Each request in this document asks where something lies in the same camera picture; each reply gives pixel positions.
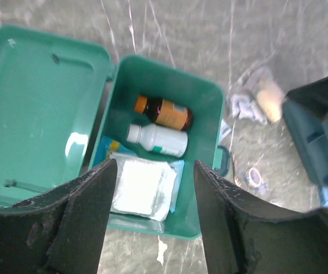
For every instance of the cotton ball bag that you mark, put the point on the cotton ball bag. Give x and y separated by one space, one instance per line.
269 95

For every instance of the white medicine bottle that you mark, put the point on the white medicine bottle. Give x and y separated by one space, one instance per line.
158 139

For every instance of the white gauze pad packet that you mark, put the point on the white gauze pad packet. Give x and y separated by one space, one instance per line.
143 187

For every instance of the teal medicine kit box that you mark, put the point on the teal medicine kit box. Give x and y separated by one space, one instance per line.
59 96

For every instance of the blue swab packet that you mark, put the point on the blue swab packet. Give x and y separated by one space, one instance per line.
107 145

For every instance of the dark teal divider tray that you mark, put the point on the dark teal divider tray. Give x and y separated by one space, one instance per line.
310 137

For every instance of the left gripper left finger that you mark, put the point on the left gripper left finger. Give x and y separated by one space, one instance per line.
62 230

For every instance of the bandage tape roll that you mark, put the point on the bandage tape roll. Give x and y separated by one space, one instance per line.
254 180

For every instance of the brown medicine bottle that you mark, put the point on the brown medicine bottle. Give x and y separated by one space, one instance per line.
164 112

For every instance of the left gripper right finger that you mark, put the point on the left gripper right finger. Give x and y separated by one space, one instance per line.
244 234

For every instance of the blue white card packet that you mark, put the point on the blue white card packet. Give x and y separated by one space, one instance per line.
225 129

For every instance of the silver foil packets bag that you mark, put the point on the silver foil packets bag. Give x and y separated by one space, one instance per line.
244 106

